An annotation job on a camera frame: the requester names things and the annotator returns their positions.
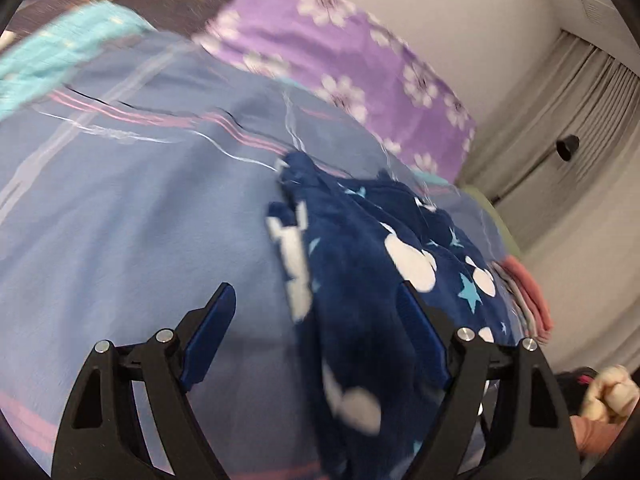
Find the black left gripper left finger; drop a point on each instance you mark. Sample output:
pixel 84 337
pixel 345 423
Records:
pixel 100 435

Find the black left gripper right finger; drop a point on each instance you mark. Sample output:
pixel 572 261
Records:
pixel 502 416

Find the navy fleece star garment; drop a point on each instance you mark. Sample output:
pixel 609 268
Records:
pixel 374 377

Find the pink sleeved right forearm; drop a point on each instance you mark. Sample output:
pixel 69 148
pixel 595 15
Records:
pixel 594 438

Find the white gloved right hand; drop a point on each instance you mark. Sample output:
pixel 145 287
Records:
pixel 611 397

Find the black and pink object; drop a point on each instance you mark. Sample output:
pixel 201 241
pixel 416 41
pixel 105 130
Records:
pixel 574 385

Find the folded pink garment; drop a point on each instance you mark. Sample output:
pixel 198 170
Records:
pixel 534 297

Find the folded grey garment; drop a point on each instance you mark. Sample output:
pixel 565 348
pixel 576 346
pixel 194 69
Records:
pixel 527 316

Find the green bed sheet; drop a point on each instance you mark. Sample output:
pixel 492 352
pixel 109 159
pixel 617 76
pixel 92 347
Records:
pixel 507 237

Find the blue plaid bed blanket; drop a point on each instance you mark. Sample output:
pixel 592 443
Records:
pixel 128 195

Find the black curtain tieback knob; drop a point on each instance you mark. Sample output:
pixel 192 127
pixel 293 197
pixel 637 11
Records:
pixel 567 147

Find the beige window curtain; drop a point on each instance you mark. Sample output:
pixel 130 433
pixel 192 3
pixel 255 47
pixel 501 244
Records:
pixel 576 88

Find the purple floral pillow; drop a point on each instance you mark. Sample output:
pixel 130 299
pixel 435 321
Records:
pixel 348 58

